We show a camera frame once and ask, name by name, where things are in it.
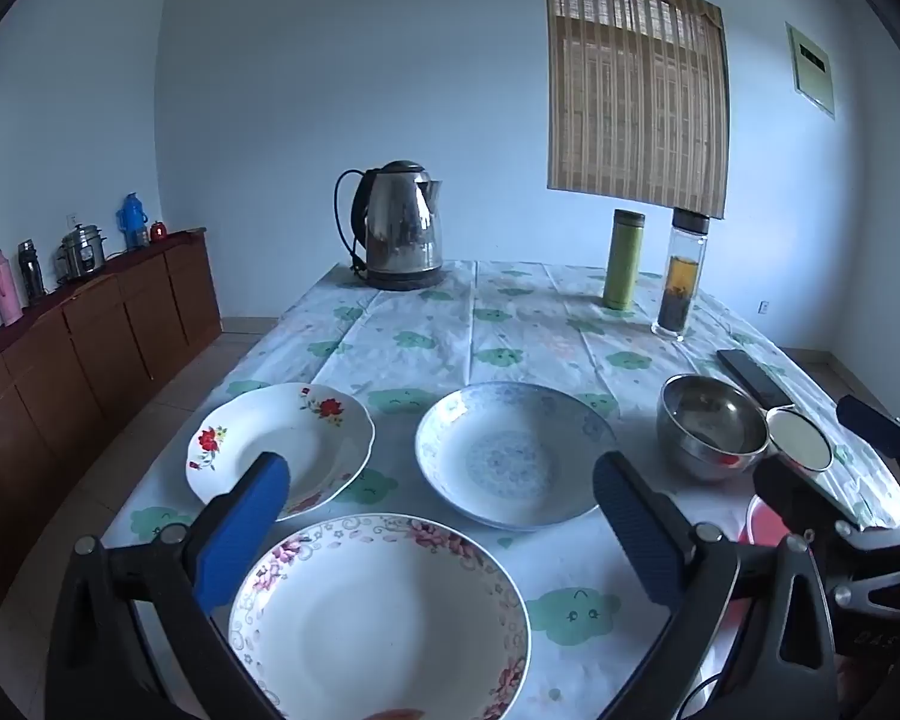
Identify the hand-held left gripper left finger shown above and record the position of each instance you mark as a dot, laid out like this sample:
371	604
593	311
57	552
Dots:
244	532

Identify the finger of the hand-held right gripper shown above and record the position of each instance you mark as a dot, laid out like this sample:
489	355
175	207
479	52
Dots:
874	427
795	495

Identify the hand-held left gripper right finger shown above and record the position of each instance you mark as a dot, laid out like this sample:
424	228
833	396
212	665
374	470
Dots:
637	532

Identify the red bowl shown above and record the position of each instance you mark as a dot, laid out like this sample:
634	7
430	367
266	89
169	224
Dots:
765	529

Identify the white enamel bowl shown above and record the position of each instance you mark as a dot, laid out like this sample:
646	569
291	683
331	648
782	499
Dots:
799	444

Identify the white plate with red roses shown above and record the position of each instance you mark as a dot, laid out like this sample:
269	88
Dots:
270	427

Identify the stainless steel bowl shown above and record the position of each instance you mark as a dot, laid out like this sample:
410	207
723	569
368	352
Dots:
709	420

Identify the black smartphone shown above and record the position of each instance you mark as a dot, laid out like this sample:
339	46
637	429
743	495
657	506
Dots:
754	379

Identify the cloud print tablecloth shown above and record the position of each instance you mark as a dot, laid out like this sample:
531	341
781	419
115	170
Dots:
540	345

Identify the glass tea bottle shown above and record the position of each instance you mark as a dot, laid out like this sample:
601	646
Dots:
679	292

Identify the brown wooden sideboard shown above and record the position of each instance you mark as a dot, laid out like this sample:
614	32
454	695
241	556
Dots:
82	360

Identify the green thermos flask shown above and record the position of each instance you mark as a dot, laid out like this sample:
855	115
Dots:
622	262

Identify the black kettle base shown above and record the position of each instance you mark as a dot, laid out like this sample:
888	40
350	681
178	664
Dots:
405	281

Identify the red apple ornament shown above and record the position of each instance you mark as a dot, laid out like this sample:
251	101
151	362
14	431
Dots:
159	230

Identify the silver rice cooker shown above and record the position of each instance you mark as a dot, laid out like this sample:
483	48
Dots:
82	255

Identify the blue thermos jug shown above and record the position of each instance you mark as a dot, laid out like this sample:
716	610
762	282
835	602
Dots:
132	221

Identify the black thermos jug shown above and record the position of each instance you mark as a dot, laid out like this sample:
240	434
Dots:
31	274

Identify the pink thermos jug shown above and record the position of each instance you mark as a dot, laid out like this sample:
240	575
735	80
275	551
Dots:
5	289

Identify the stainless steel electric kettle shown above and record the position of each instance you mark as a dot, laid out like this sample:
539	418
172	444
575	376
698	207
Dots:
401	217

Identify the bamboo window blind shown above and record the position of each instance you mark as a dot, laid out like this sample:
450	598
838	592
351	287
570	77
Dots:
630	90

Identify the wall panel box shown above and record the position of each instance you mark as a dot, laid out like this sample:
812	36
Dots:
810	67

